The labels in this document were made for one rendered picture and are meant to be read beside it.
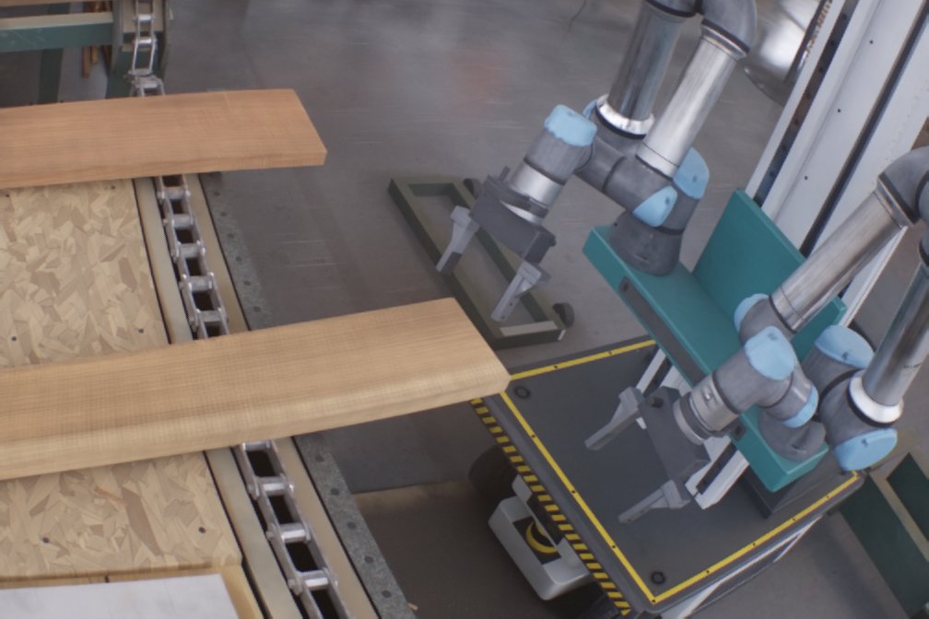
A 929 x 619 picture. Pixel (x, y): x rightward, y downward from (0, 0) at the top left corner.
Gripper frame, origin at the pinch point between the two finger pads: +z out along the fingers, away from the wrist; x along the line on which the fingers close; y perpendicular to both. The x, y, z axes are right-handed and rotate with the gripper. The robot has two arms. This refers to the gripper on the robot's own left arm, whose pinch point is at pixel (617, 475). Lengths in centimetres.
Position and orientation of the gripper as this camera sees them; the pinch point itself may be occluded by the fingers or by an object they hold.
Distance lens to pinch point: 131.2
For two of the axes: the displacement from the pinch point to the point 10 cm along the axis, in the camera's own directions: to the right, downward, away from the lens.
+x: 3.3, 7.6, -5.6
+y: -6.7, -2.3, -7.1
